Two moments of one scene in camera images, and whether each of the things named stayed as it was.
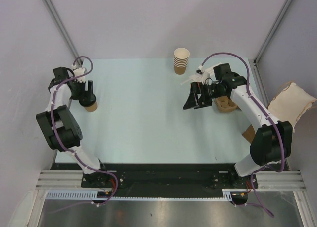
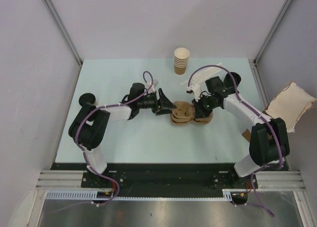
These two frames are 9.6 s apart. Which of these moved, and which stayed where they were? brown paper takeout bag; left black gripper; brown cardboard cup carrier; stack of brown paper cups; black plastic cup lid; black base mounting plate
Moved: brown cardboard cup carrier; left black gripper
Stayed: black base mounting plate; brown paper takeout bag; stack of brown paper cups; black plastic cup lid
